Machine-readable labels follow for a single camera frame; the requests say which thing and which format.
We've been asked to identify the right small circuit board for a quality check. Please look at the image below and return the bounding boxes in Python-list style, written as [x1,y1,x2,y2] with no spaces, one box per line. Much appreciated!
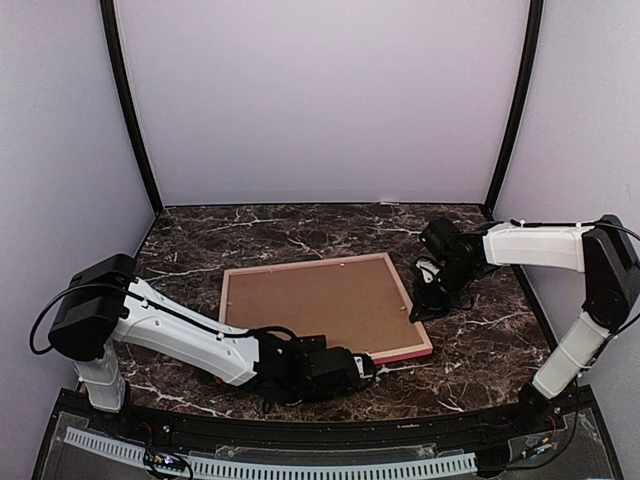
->
[519,437,554,460]

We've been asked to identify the small circuit board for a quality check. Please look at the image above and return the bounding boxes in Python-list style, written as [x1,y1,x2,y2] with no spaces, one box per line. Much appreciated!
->
[519,437,554,460]
[143,449,186,470]

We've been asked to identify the white slotted cable duct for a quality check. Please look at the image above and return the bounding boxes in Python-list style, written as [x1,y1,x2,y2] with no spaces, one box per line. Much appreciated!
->
[63,426,477,480]

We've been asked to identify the pink wooden picture frame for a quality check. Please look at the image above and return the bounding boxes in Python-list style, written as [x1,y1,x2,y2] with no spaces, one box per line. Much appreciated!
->
[216,251,434,365]

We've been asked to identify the black front rail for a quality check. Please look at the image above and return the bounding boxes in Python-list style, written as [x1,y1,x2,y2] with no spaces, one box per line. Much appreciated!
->
[54,399,601,456]

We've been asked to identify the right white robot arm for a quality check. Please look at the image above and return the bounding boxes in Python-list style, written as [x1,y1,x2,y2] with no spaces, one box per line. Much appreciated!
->
[409,215,639,434]

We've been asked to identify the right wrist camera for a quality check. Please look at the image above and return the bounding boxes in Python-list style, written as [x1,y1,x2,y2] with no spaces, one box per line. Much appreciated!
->
[419,217,464,276]

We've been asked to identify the left black enclosure post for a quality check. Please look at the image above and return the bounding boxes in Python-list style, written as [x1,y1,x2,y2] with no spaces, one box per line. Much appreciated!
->
[99,0,164,216]

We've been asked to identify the right black enclosure post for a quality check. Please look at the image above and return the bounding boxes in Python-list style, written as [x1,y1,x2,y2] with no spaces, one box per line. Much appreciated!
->
[482,0,544,219]

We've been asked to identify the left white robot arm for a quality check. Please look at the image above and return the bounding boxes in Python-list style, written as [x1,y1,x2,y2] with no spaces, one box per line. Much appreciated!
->
[28,254,377,436]

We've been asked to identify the left small circuit board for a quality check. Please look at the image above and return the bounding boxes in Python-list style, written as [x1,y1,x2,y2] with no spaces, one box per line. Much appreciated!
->
[143,449,186,470]

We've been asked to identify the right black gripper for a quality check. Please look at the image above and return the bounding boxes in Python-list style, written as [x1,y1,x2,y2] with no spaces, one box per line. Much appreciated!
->
[410,260,479,322]

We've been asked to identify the black enclosure post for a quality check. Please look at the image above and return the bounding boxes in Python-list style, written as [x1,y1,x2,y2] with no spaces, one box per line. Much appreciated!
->
[482,0,544,219]
[99,0,164,216]

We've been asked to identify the brown cardboard backing board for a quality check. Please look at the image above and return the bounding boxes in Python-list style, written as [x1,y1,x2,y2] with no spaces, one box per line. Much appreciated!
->
[223,257,426,351]

